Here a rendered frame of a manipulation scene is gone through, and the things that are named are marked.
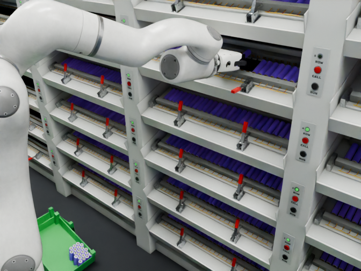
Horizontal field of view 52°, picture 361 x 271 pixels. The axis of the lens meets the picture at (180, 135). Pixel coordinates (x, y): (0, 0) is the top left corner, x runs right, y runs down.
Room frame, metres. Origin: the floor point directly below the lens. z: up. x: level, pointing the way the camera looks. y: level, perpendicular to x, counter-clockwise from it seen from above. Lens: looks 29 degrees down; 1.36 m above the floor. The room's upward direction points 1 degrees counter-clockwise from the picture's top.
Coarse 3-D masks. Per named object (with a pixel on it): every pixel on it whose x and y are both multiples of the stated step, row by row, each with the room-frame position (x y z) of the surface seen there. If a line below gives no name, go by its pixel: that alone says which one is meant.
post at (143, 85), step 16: (128, 0) 1.31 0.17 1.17; (128, 16) 1.31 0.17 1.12; (144, 80) 1.32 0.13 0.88; (144, 96) 1.31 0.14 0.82; (128, 112) 1.34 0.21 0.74; (128, 128) 1.34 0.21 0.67; (144, 128) 1.31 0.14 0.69; (128, 144) 1.35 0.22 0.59; (144, 144) 1.30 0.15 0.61; (144, 160) 1.30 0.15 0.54; (144, 176) 1.30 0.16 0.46; (144, 192) 1.30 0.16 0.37; (144, 208) 1.31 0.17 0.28; (144, 224) 1.31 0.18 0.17; (144, 240) 1.32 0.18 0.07
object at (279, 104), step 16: (272, 48) 1.13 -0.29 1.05; (160, 80) 1.24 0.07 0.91; (208, 80) 1.11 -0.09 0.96; (224, 80) 1.09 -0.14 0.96; (224, 96) 1.06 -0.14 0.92; (240, 96) 1.01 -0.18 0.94; (256, 96) 0.98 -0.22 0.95; (272, 96) 0.97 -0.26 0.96; (288, 96) 0.95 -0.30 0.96; (272, 112) 0.95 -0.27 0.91; (288, 112) 0.92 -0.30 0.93
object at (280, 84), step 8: (160, 56) 1.28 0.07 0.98; (224, 72) 1.10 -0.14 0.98; (232, 72) 1.08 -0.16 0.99; (240, 72) 1.07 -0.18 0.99; (248, 72) 1.06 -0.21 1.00; (256, 80) 1.03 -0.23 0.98; (264, 80) 1.01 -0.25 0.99; (272, 80) 1.00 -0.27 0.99; (280, 80) 0.99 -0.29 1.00; (264, 88) 1.00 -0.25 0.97; (280, 88) 0.98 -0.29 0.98; (288, 88) 0.96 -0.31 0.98
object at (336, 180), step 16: (336, 144) 0.93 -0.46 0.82; (352, 144) 0.92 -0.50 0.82; (336, 160) 0.87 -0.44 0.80; (352, 160) 0.87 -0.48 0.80; (320, 176) 0.85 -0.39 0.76; (336, 176) 0.84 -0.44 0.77; (352, 176) 0.83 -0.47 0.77; (320, 192) 0.84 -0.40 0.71; (336, 192) 0.80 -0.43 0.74; (352, 192) 0.78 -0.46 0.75
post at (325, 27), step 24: (312, 0) 0.90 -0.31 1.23; (336, 0) 0.86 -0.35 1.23; (360, 0) 0.89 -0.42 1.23; (312, 24) 0.89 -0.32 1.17; (336, 24) 0.85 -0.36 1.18; (312, 48) 0.88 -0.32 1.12; (336, 48) 0.85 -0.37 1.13; (336, 72) 0.84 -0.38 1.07; (312, 96) 0.87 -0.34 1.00; (312, 120) 0.86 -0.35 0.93; (288, 144) 0.90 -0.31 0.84; (288, 168) 0.89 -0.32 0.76; (312, 168) 0.85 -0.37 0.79; (288, 192) 0.89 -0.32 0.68; (312, 192) 0.84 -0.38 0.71; (288, 216) 0.88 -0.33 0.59
